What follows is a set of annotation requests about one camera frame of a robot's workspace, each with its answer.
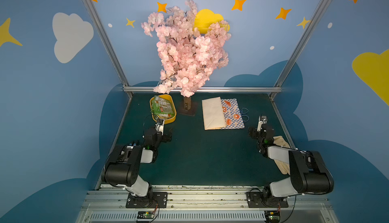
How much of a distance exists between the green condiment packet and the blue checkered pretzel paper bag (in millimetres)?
252

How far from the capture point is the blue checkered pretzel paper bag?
3.44 ft

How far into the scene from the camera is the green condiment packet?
1035 mm
